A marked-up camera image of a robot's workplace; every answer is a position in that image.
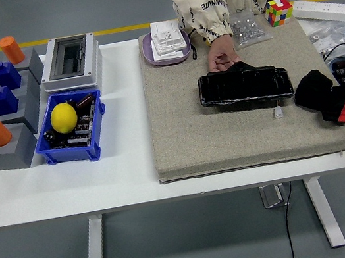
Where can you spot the person's right hand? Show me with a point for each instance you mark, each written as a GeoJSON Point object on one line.
{"type": "Point", "coordinates": [222, 51]}

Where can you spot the black rectangular panel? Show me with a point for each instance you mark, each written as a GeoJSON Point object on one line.
{"type": "Point", "coordinates": [245, 86]}

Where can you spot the black rag with red patch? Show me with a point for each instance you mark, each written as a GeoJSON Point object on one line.
{"type": "Point", "coordinates": [313, 85]}

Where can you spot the person's right forearm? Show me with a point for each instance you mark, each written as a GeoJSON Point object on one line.
{"type": "Point", "coordinates": [206, 19]}

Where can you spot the multicoloured puzzle cube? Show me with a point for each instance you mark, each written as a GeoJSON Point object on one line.
{"type": "Point", "coordinates": [279, 13]}

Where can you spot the clear bag of screws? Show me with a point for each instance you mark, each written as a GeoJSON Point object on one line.
{"type": "Point", "coordinates": [248, 30]}

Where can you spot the white power strip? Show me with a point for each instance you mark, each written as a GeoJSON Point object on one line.
{"type": "Point", "coordinates": [325, 10]}

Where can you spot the white socket plate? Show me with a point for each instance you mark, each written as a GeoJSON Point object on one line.
{"type": "Point", "coordinates": [167, 34]}

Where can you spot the purple tray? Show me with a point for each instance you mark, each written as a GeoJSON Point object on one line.
{"type": "Point", "coordinates": [147, 53]}

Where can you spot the small white connector plug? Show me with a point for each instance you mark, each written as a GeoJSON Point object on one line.
{"type": "Point", "coordinates": [278, 112]}

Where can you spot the grey-brown mat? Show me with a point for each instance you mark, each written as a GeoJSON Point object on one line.
{"type": "Point", "coordinates": [210, 135]}

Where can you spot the brown cylindrical capacitor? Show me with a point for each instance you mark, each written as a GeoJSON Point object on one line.
{"type": "Point", "coordinates": [85, 100]}

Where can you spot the silver box under table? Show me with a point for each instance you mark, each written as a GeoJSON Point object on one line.
{"type": "Point", "coordinates": [271, 196]}

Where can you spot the dark circuit board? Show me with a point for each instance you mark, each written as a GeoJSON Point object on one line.
{"type": "Point", "coordinates": [81, 140]}

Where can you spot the yellow lemon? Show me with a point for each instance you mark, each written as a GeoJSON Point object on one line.
{"type": "Point", "coordinates": [63, 118]}

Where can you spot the blue plastic bin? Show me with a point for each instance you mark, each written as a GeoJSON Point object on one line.
{"type": "Point", "coordinates": [70, 153]}

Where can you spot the white table leg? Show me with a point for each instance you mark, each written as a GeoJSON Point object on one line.
{"type": "Point", "coordinates": [323, 209]}
{"type": "Point", "coordinates": [95, 249]}

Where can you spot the grey base block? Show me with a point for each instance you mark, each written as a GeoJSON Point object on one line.
{"type": "Point", "coordinates": [31, 117]}
{"type": "Point", "coordinates": [35, 64]}
{"type": "Point", "coordinates": [10, 156]}
{"type": "Point", "coordinates": [31, 87]}

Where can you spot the round black capacitor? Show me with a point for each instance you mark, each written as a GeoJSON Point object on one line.
{"type": "Point", "coordinates": [49, 136]}

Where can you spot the blue block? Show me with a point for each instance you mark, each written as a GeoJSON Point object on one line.
{"type": "Point", "coordinates": [3, 100]}
{"type": "Point", "coordinates": [6, 75]}

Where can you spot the white switch plate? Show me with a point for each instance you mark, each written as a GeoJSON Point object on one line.
{"type": "Point", "coordinates": [166, 55]}

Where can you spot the grey electrical enclosure box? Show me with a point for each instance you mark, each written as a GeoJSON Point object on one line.
{"type": "Point", "coordinates": [88, 50]}

